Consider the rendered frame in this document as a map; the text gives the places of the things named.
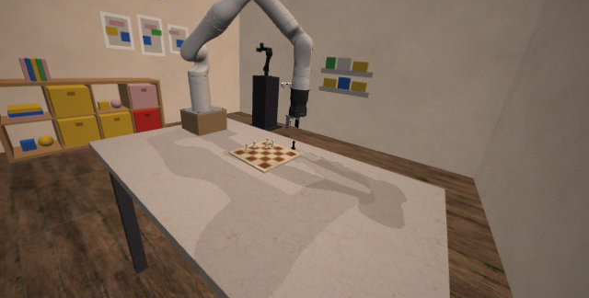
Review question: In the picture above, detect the chessboard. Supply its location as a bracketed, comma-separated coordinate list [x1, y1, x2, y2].
[228, 140, 301, 173]

